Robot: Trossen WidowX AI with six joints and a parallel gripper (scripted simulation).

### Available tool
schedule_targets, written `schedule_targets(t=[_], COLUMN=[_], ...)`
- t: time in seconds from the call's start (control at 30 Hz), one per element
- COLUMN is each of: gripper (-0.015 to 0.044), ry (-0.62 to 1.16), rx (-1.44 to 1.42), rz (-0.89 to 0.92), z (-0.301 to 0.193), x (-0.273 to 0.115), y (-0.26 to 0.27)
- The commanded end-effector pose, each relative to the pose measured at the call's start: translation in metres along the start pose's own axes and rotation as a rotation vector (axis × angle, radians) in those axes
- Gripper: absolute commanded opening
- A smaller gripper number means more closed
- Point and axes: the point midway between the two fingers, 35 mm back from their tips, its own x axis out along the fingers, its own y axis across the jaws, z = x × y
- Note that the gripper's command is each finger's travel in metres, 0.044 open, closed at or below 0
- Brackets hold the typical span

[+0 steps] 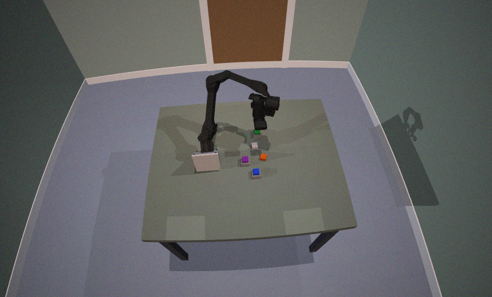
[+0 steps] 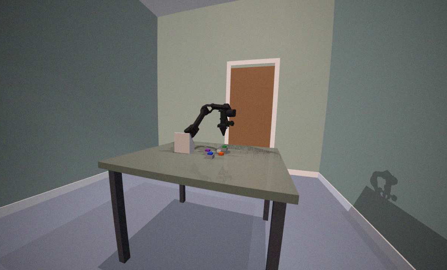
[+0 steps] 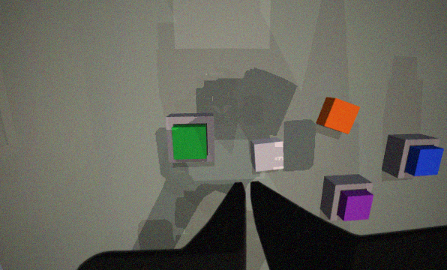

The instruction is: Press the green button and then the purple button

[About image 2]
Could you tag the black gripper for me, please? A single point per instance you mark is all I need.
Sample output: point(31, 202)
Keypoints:
point(222, 125)

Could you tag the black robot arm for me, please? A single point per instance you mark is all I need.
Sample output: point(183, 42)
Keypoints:
point(225, 111)

